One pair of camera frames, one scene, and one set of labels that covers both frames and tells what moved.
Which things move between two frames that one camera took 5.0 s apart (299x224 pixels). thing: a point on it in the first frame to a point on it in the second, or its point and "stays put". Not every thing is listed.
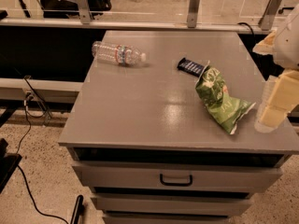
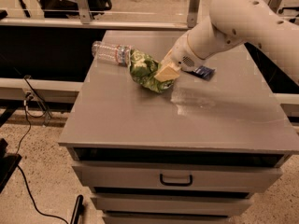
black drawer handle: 176,183 stays put
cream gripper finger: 280,94 to 180,56
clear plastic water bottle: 118,53 stays put
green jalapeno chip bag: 226,109 to 143,68
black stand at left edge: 8,163 stays put
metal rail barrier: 141,25 stays put
